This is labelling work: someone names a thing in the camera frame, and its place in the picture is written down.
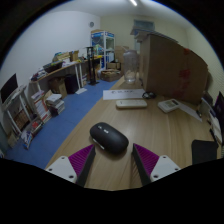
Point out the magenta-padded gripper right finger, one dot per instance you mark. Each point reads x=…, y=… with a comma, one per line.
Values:
x=162, y=166

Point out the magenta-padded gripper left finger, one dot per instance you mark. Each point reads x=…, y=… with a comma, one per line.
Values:
x=62, y=166

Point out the black computer mouse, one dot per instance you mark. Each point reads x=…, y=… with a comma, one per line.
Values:
x=110, y=137

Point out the black mouse pad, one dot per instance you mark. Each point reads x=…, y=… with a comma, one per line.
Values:
x=204, y=151

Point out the short white remote control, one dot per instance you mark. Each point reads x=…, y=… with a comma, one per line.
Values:
x=168, y=105

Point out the plain white paper sheet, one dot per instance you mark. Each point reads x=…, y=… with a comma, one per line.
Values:
x=190, y=110

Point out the stack of books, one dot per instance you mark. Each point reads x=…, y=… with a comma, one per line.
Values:
x=56, y=104

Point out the white bookshelf unit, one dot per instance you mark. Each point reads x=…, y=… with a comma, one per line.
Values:
x=20, y=116

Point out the open notebook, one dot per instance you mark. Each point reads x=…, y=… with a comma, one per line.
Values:
x=215, y=125

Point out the long white remote control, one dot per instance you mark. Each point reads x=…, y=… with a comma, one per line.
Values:
x=131, y=104

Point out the brown cardboard box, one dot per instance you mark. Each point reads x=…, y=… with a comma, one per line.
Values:
x=56, y=86

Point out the black monitor with purple edge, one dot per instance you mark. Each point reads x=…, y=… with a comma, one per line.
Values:
x=220, y=108

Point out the white paper sheet with writing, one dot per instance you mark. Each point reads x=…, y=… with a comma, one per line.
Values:
x=121, y=94

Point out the black computer tower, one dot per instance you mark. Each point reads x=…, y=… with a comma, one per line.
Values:
x=71, y=84

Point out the black flat monitor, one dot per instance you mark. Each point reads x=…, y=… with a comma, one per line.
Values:
x=9, y=87

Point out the large cardboard box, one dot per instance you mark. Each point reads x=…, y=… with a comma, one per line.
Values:
x=173, y=68

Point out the open cardboard box on floor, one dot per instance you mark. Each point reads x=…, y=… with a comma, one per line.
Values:
x=110, y=75

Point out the black metal stand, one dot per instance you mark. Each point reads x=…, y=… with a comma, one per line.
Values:
x=92, y=66

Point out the clear plastic jar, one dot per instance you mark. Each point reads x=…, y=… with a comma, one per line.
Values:
x=130, y=66

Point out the stack of cardboard boxes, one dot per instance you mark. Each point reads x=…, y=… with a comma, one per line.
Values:
x=119, y=55

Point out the blue and white claw machine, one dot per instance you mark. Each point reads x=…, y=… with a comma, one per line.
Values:
x=102, y=46

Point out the grey door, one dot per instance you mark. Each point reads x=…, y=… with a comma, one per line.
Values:
x=143, y=24

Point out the ceiling tube light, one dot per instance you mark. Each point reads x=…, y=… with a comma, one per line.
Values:
x=133, y=2

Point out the cluttered wooden wall desk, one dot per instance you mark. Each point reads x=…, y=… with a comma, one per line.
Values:
x=58, y=71

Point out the round wall clock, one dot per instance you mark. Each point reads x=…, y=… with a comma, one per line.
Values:
x=92, y=24

